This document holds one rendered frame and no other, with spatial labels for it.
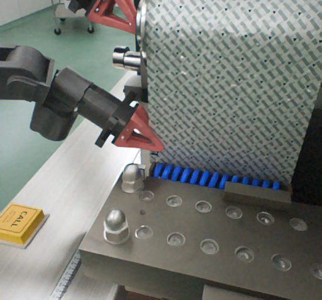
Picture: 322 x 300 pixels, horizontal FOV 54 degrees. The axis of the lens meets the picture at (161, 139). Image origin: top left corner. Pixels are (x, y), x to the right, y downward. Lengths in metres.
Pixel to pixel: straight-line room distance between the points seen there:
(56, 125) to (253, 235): 0.35
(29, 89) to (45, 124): 0.09
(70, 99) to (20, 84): 0.08
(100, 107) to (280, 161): 0.29
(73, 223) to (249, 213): 0.34
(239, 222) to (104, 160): 0.42
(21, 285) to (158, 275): 0.25
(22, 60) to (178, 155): 0.28
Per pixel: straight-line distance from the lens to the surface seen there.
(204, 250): 0.44
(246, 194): 0.49
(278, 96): 0.47
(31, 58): 0.52
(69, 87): 0.52
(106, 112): 0.51
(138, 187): 0.50
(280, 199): 0.50
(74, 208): 0.68
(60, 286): 0.58
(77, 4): 0.53
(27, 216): 0.66
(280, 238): 0.47
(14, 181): 2.27
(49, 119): 0.56
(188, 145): 0.52
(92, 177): 0.74
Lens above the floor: 1.38
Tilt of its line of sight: 34 degrees down
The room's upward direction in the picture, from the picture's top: straight up
